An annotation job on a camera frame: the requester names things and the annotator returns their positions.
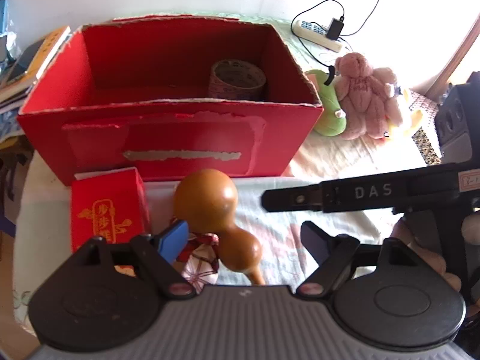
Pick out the brown bottle gourd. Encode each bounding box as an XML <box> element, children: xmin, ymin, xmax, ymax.
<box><xmin>173</xmin><ymin>169</ymin><xmax>265</xmax><ymax>285</ymax></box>

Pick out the small red gift box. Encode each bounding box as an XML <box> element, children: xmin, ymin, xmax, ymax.
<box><xmin>71</xmin><ymin>167</ymin><xmax>151</xmax><ymax>252</ymax></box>

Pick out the printed packing tape roll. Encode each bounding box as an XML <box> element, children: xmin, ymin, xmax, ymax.
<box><xmin>208</xmin><ymin>59</ymin><xmax>267</xmax><ymax>101</ymax></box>

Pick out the green plush toy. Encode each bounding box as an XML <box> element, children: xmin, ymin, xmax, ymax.
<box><xmin>305</xmin><ymin>69</ymin><xmax>347</xmax><ymax>137</ymax></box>

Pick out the pink teddy bear plush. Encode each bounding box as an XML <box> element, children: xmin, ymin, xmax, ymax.
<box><xmin>334</xmin><ymin>52</ymin><xmax>406</xmax><ymax>140</ymax></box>

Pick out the large red cardboard box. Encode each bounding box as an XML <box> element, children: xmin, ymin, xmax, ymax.
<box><xmin>18</xmin><ymin>16</ymin><xmax>322</xmax><ymax>185</ymax></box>

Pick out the white power strip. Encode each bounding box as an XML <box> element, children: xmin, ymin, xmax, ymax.
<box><xmin>293</xmin><ymin>20</ymin><xmax>343</xmax><ymax>53</ymax></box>

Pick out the black charger adapter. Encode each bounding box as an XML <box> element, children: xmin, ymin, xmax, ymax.
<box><xmin>326</xmin><ymin>16</ymin><xmax>344</xmax><ymax>41</ymax></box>

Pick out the blue patterned table cloth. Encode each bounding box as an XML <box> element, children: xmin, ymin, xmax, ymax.
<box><xmin>0</xmin><ymin>107</ymin><xmax>24</xmax><ymax>143</ymax></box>

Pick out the yellow book stack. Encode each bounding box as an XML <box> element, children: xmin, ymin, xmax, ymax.
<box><xmin>1</xmin><ymin>26</ymin><xmax>71</xmax><ymax>113</ymax></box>

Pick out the smartphone on books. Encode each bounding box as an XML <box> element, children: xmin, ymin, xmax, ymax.
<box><xmin>5</xmin><ymin>39</ymin><xmax>44</xmax><ymax>85</ymax></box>

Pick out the blue paper bag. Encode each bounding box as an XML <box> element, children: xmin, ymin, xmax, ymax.
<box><xmin>0</xmin><ymin>0</ymin><xmax>18</xmax><ymax>70</ymax></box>

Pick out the black power cable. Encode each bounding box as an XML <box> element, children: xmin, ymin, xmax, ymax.
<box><xmin>290</xmin><ymin>0</ymin><xmax>392</xmax><ymax>87</ymax></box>

